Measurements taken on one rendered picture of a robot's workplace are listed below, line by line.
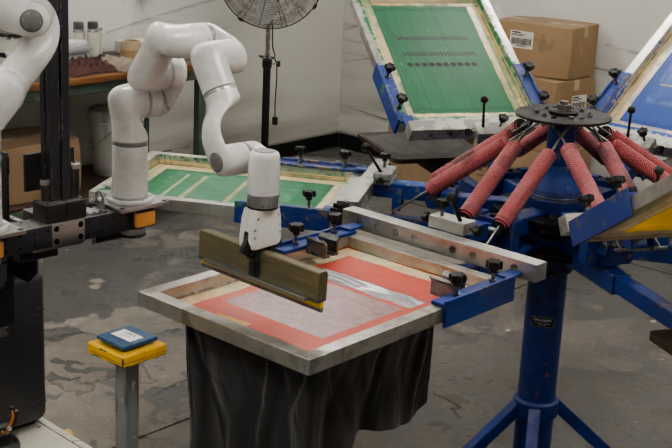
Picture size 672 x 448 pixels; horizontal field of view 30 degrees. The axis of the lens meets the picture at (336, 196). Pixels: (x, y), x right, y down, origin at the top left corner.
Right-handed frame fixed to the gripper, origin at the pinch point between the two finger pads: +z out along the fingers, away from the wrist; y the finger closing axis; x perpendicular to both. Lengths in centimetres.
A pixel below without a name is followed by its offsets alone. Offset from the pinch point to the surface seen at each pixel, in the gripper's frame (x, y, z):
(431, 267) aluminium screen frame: 6, -61, 12
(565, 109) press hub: 1, -129, -23
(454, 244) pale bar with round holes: 8, -68, 7
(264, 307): -6.1, -8.4, 14.4
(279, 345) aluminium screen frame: 19.5, 12.6, 10.6
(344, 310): 8.6, -22.0, 14.2
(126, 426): -9.0, 32.8, 34.6
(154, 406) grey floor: -135, -83, 112
